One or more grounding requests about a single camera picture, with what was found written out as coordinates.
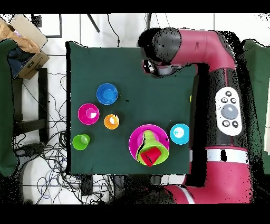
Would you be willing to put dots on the small cyan bowl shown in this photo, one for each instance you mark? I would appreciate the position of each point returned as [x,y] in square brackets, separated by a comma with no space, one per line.
[183,139]

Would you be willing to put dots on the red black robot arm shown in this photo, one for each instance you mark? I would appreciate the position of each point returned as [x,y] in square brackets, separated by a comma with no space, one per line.
[211,52]

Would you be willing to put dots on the grey chair base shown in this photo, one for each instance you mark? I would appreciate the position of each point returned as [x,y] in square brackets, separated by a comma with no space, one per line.
[31,149]

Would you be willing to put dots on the small magenta bowl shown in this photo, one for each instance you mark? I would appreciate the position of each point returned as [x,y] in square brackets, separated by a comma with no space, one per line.
[83,114]

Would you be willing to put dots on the cardboard box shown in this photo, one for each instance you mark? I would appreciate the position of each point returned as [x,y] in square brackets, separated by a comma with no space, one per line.
[31,65]

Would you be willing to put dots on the red cup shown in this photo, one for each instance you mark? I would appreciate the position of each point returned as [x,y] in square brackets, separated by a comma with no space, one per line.
[150,155]

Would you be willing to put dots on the dark green tablecloth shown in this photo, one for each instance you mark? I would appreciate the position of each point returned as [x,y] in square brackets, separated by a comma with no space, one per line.
[130,69]

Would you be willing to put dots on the large pink bowl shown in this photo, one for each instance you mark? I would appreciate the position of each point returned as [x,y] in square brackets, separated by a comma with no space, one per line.
[135,139]

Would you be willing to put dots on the large green bowl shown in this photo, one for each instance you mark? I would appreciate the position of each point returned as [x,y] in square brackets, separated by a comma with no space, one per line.
[161,152]

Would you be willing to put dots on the orange cup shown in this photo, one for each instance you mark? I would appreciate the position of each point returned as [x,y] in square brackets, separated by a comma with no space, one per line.
[108,124]

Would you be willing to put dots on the tall green cup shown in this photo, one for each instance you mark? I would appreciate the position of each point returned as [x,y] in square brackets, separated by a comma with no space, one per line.
[77,142]

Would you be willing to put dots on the small blue bowl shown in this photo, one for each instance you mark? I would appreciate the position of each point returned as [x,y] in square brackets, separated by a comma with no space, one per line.
[107,93]

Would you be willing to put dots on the black power strip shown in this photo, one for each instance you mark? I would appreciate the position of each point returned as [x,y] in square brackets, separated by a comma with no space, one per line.
[87,186]

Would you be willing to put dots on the black stool frame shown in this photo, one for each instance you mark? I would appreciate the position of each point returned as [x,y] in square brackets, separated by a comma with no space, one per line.
[43,101]

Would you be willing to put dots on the green cloth covered table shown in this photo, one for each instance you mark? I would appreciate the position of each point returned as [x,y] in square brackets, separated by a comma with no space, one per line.
[259,84]
[5,105]

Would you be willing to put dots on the black floor frame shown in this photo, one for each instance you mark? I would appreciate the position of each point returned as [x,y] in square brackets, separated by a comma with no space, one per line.
[60,27]

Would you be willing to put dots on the black tripod leg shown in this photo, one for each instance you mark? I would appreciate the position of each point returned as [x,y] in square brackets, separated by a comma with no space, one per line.
[93,23]
[149,20]

